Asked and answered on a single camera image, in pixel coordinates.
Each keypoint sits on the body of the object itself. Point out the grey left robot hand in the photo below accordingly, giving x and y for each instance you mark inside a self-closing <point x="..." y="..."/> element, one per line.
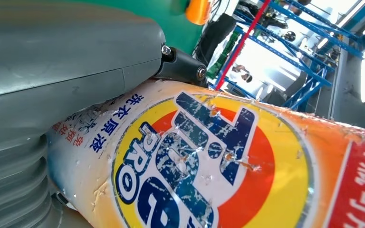
<point x="59" y="63"/>

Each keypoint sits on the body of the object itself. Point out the black carry case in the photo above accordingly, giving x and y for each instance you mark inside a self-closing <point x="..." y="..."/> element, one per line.
<point x="215" y="34"/>

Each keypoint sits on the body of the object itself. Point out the green crates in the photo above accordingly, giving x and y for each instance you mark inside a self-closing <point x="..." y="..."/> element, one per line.
<point x="223" y="56"/>

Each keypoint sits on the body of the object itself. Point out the person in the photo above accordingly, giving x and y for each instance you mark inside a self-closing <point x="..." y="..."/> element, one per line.
<point x="242" y="74"/>

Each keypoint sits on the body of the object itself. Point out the red pole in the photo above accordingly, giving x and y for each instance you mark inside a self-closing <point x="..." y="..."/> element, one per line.
<point x="242" y="47"/>

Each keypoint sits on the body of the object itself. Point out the blue shelf rack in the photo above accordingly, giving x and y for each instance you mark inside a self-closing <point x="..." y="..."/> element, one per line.
<point x="295" y="59"/>

